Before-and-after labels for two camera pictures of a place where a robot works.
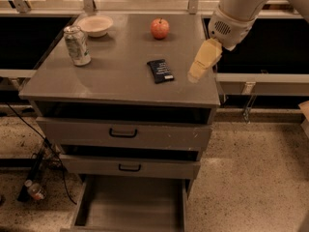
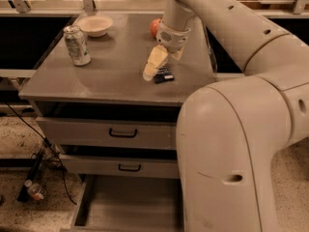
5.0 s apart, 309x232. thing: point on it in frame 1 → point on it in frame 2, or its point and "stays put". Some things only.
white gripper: [231, 30] → [172, 39]
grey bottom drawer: [130, 204] stays put
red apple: [159, 28] stays put
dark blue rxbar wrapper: [160, 72] stays put
